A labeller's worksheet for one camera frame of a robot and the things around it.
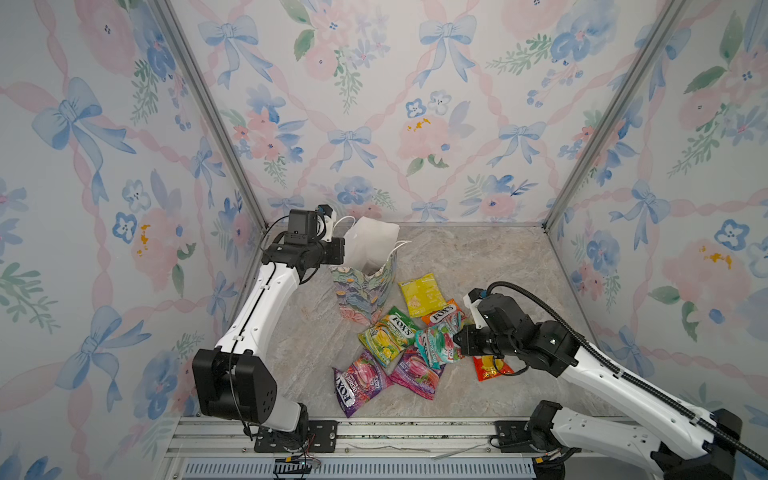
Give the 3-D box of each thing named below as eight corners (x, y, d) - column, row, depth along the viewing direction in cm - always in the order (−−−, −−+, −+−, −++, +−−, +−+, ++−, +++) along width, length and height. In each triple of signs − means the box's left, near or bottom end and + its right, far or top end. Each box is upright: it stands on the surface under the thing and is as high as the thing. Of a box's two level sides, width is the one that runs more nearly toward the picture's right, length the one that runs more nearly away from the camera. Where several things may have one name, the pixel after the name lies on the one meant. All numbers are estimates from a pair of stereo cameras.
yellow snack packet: (411, 319, 97) (411, 314, 94) (397, 287, 105) (397, 282, 102) (446, 308, 99) (447, 303, 97) (430, 277, 107) (431, 272, 105)
